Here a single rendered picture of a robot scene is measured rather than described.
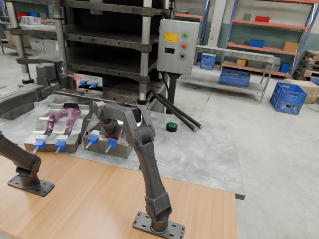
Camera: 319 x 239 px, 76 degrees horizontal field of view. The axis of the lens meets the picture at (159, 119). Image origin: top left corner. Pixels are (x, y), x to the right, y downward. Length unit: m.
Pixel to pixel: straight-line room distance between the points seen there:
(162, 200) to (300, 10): 7.14
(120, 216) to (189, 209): 0.29
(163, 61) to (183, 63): 0.17
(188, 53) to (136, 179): 1.10
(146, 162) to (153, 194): 0.12
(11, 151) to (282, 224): 2.06
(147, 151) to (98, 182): 0.40
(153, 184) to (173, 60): 1.21
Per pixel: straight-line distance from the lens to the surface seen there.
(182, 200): 0.99
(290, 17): 7.51
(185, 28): 1.71
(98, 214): 0.94
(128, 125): 0.69
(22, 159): 0.98
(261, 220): 2.17
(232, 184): 1.14
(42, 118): 1.43
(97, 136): 1.16
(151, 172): 0.74
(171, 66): 1.77
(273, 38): 7.49
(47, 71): 0.98
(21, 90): 0.93
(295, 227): 2.29
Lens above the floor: 1.54
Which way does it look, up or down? 29 degrees down
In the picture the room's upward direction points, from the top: 6 degrees clockwise
